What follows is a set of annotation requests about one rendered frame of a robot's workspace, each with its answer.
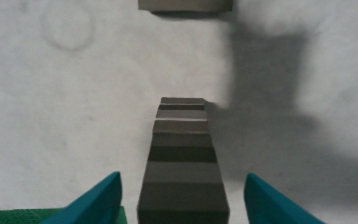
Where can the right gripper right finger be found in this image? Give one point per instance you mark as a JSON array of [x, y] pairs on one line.
[[266, 205]]

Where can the dark green flat mat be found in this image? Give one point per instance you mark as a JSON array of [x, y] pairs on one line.
[[35, 216]]

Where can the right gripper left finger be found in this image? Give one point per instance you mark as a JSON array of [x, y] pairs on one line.
[[99, 205]]

